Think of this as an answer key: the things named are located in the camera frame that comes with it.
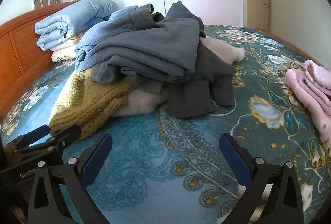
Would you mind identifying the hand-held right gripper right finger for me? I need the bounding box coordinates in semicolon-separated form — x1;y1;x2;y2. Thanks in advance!
219;133;304;224

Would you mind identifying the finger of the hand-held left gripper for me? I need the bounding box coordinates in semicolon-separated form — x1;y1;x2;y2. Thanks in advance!
4;126;51;152
14;124;82;162

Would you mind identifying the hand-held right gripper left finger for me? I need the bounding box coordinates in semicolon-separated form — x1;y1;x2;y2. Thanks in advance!
27;133;113;224

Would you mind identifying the light blue sweatshirt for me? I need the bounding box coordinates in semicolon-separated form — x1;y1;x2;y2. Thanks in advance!
75;3;154;72

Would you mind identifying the mustard yellow knit sweater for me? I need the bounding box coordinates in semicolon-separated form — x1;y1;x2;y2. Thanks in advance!
49;68;139;140

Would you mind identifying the teal floral blanket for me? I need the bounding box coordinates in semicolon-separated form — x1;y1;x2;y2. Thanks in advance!
0;24;331;224

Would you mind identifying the white fluffy garment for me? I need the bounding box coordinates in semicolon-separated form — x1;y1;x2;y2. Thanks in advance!
114;35;246;117

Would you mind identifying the folded cream floral quilt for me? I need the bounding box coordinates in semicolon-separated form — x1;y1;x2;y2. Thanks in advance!
51;33;86;62

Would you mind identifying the dark grey garment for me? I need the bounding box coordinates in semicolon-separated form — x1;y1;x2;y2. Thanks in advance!
165;38;236;118

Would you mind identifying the wooden headboard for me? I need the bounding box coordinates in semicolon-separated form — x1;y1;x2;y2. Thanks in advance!
0;2;75;121

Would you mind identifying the folded pink fleece garment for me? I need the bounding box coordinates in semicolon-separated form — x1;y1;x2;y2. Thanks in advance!
284;59;331;149

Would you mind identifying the folded light blue quilt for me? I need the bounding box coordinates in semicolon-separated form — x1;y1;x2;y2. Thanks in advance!
34;0;119;51

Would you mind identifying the grey sweatshirt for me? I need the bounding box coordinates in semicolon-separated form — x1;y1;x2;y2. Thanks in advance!
90;0;207;93

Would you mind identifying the wooden bed rail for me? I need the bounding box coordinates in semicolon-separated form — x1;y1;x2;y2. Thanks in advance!
255;27;331;69

